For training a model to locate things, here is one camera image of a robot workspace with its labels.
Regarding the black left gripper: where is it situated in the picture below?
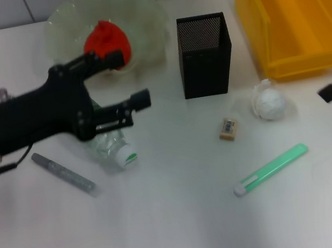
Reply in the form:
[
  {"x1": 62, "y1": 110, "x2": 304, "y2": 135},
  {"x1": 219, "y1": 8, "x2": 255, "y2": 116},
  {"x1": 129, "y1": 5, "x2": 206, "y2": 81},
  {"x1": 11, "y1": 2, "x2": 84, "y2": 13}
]
[{"x1": 0, "y1": 46, "x2": 139, "y2": 157}]

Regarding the red-orange fruit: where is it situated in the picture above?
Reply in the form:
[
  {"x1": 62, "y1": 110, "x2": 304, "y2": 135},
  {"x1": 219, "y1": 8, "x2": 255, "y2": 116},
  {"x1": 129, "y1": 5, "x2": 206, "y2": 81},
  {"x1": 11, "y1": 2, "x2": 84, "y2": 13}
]
[{"x1": 79, "y1": 16, "x2": 135, "y2": 77}]

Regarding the clear plastic water bottle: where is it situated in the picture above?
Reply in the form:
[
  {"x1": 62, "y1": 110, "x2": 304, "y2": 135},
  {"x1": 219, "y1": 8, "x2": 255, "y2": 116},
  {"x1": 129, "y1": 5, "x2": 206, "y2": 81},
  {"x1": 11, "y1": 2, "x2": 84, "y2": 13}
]
[{"x1": 79, "y1": 92, "x2": 142, "y2": 177}]

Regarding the white paper ball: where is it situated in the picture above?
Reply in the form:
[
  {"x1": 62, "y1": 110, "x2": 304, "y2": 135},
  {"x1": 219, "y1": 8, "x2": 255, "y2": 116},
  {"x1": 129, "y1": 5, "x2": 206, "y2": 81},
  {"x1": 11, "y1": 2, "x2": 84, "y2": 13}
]
[{"x1": 247, "y1": 76, "x2": 290, "y2": 124}]

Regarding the beige eraser with barcode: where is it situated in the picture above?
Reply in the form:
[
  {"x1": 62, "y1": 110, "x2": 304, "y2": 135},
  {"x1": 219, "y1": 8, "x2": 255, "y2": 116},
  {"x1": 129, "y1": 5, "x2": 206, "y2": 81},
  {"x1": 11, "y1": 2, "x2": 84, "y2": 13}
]
[{"x1": 215, "y1": 115, "x2": 242, "y2": 144}]

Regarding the green glass fruit bowl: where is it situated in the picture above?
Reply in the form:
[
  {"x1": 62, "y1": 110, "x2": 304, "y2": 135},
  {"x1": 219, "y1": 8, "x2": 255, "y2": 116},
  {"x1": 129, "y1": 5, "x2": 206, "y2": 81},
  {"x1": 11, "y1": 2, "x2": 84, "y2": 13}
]
[{"x1": 38, "y1": 0, "x2": 175, "y2": 86}]

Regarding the black mesh pen holder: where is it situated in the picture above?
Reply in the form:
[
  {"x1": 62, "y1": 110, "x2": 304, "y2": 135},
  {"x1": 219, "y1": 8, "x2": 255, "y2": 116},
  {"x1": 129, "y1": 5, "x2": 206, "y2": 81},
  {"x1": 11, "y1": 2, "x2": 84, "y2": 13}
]
[{"x1": 172, "y1": 10, "x2": 240, "y2": 101}]

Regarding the gray marker pen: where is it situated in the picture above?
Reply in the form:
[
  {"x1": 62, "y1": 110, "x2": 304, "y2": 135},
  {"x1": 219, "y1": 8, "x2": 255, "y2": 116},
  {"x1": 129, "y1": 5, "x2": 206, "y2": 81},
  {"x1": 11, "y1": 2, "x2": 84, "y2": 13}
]
[{"x1": 30, "y1": 143, "x2": 99, "y2": 207}]

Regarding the yellow plastic bin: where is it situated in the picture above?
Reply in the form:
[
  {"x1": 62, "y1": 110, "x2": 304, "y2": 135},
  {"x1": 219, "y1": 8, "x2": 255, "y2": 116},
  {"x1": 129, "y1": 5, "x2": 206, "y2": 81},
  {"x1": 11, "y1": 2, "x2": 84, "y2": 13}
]
[{"x1": 234, "y1": 0, "x2": 332, "y2": 88}]

